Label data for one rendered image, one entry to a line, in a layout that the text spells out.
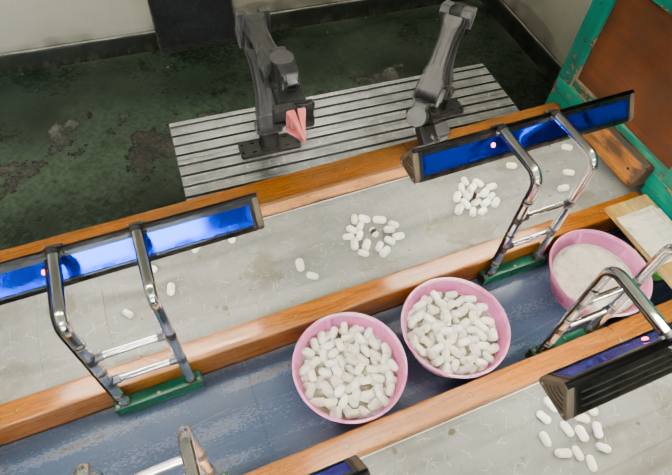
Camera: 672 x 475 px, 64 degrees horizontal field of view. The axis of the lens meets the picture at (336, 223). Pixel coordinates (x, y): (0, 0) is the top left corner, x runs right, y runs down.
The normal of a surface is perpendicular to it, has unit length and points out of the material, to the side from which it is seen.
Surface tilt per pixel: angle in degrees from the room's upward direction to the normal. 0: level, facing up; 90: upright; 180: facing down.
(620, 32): 90
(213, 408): 0
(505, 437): 0
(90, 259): 58
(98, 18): 89
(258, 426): 0
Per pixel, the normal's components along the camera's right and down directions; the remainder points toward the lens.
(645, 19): -0.93, 0.28
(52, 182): 0.04, -0.59
